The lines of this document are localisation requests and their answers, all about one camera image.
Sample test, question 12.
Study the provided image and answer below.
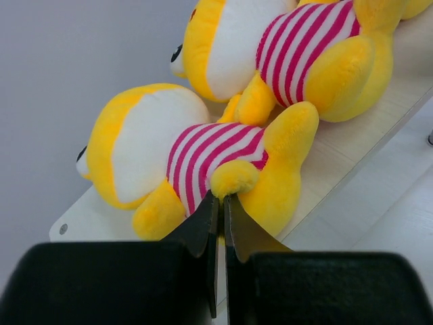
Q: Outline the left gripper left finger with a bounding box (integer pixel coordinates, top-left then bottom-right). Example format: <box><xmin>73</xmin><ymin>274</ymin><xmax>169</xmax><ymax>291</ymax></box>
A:
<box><xmin>1</xmin><ymin>194</ymin><xmax>219</xmax><ymax>324</ymax></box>

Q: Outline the yellow plush toy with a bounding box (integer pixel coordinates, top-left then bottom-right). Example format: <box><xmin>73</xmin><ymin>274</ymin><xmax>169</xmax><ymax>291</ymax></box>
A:
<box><xmin>401</xmin><ymin>0</ymin><xmax>432</xmax><ymax>20</ymax></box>
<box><xmin>76</xmin><ymin>83</ymin><xmax>319</xmax><ymax>240</ymax></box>
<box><xmin>170</xmin><ymin>1</ymin><xmax>408</xmax><ymax>125</ymax></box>

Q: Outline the white two-tier shelf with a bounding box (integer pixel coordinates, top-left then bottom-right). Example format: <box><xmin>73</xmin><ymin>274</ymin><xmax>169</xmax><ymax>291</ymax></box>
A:
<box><xmin>49</xmin><ymin>16</ymin><xmax>433</xmax><ymax>325</ymax></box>

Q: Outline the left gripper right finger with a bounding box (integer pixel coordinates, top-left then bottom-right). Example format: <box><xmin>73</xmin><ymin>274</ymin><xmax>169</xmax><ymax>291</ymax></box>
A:
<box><xmin>224</xmin><ymin>196</ymin><xmax>432</xmax><ymax>324</ymax></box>

